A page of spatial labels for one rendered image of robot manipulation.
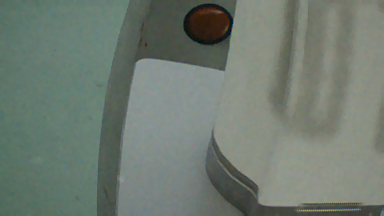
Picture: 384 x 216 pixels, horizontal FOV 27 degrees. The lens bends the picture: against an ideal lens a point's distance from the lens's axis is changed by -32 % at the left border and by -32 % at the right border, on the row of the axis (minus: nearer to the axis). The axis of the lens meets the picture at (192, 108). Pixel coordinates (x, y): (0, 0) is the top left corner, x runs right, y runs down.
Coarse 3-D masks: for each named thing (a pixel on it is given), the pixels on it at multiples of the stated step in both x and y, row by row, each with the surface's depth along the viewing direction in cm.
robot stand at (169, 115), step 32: (160, 64) 41; (128, 96) 38; (160, 96) 38; (192, 96) 39; (128, 128) 36; (160, 128) 36; (192, 128) 37; (128, 160) 34; (160, 160) 34; (192, 160) 35; (128, 192) 32; (160, 192) 32; (192, 192) 33
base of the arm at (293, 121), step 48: (240, 0) 32; (288, 0) 29; (336, 0) 27; (240, 48) 32; (288, 48) 29; (336, 48) 28; (240, 96) 32; (288, 96) 29; (336, 96) 29; (240, 144) 32; (288, 144) 29; (336, 144) 29; (240, 192) 32; (288, 192) 30; (336, 192) 30
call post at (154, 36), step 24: (144, 0) 57; (168, 0) 56; (192, 0) 56; (216, 0) 56; (144, 24) 56; (168, 24) 57; (120, 48) 62; (144, 48) 57; (168, 48) 57; (192, 48) 58; (216, 48) 58; (120, 72) 61; (120, 96) 60; (120, 120) 59
